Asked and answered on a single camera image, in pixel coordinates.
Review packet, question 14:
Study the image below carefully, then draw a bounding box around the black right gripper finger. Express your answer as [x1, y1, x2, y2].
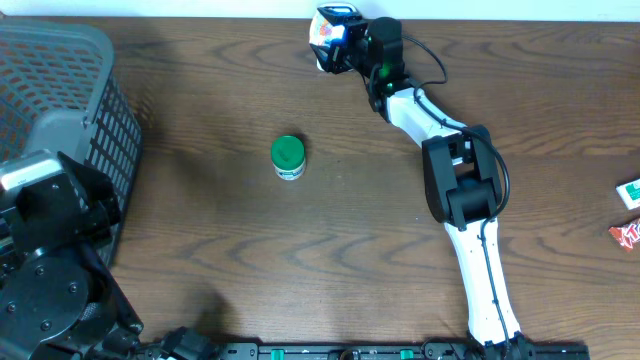
[317, 4, 363, 24]
[310, 43, 339, 74]

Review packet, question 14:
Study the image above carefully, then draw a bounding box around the orange white tissue packet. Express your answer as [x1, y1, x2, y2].
[309, 12, 345, 47]

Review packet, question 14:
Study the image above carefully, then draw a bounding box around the green lid jar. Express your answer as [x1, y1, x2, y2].
[271, 135, 306, 181]

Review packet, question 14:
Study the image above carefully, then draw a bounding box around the white green medicine box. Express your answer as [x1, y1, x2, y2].
[616, 179, 640, 210]

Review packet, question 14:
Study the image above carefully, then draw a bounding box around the red snack packet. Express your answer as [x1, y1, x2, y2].
[608, 219, 640, 252]

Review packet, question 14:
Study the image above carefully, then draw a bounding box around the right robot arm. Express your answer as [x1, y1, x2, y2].
[309, 3, 520, 359]

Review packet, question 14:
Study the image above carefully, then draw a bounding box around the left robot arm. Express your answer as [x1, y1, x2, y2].
[1, 150, 143, 359]

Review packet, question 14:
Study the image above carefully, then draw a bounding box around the grey plastic mesh basket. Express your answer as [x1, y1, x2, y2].
[0, 18, 143, 271]

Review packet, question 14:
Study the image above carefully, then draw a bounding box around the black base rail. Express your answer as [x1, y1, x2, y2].
[134, 327, 591, 360]

